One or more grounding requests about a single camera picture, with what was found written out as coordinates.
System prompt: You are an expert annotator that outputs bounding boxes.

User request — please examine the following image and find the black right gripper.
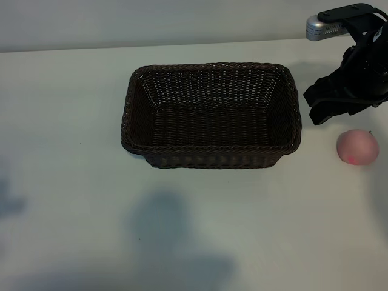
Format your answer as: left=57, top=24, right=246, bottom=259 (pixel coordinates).
left=303, top=28, right=388, bottom=126

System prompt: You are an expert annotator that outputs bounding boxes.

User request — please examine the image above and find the pink peach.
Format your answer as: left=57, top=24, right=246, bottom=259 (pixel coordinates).
left=336, top=129, right=380, bottom=166

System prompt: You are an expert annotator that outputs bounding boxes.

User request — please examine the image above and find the dark brown wicker basket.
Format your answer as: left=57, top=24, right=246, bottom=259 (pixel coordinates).
left=120, top=62, right=304, bottom=170

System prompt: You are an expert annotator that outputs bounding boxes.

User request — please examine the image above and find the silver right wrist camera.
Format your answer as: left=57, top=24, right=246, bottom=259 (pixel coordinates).
left=305, top=13, right=345, bottom=41

